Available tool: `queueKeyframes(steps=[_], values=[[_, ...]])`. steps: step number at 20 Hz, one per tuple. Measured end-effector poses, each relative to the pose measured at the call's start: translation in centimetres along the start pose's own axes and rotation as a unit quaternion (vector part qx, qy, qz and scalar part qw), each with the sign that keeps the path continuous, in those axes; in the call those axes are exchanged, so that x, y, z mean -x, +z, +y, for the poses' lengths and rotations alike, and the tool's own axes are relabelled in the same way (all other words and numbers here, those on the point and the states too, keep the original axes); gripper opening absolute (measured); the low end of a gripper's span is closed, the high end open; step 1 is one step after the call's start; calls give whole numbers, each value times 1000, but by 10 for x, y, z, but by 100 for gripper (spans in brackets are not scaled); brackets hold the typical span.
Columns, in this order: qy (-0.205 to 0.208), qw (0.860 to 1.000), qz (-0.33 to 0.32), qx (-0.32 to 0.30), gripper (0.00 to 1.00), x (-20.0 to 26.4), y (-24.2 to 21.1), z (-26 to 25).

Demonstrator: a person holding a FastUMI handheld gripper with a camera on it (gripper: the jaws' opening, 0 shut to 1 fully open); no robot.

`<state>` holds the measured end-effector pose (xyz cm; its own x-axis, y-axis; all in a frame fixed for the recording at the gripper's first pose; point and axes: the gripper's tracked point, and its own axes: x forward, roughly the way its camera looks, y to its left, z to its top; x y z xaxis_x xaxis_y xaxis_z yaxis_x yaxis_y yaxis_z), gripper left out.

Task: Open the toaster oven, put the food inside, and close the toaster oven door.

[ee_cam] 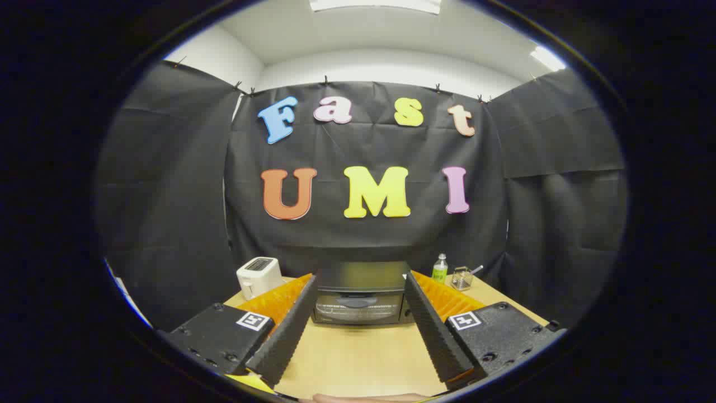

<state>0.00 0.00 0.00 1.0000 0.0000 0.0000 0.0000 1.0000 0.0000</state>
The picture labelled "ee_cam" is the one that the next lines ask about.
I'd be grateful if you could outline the black toaster oven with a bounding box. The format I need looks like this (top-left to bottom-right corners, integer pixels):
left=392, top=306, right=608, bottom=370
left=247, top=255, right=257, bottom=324
left=311, top=261, right=415, bottom=326

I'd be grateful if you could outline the wire mesh holder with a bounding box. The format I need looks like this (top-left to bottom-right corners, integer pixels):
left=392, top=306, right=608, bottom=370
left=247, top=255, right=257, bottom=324
left=451, top=266, right=475, bottom=291

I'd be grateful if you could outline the white pop-up toaster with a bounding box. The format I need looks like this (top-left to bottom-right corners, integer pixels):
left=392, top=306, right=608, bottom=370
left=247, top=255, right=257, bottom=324
left=236, top=257, right=284, bottom=301

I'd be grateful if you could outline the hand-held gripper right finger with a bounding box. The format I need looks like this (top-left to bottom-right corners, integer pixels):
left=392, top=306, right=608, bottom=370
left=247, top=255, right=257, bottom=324
left=403, top=270, right=567, bottom=391

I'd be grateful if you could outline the ceiling light panel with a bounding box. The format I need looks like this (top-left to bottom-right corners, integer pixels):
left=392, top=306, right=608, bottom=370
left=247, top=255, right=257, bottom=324
left=309, top=0, right=442, bottom=15
left=530, top=46, right=566, bottom=72

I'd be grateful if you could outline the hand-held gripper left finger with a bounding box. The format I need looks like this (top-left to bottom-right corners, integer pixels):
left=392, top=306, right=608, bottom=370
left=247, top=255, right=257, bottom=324
left=158, top=273, right=320, bottom=394

